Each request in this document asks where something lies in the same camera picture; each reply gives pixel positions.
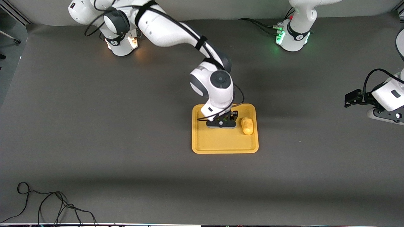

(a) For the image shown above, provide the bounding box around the yellow potato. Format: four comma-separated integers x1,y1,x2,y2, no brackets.
241,117,254,135

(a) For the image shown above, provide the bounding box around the yellow plastic tray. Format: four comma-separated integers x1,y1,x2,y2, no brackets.
192,103,259,154

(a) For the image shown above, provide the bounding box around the dark grey table mat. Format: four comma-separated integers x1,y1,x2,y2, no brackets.
0,11,404,225

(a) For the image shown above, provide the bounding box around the thin grey metal rod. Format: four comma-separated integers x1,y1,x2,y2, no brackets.
0,30,21,45

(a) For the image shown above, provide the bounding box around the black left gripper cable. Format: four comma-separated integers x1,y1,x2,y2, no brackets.
363,68,404,96

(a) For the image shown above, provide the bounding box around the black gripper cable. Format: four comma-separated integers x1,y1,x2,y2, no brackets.
84,0,245,122
363,68,404,96

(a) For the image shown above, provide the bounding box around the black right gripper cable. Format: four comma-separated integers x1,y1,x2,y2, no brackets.
84,0,245,122

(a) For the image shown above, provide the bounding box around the thin black loose cable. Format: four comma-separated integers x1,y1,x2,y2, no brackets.
0,182,98,227

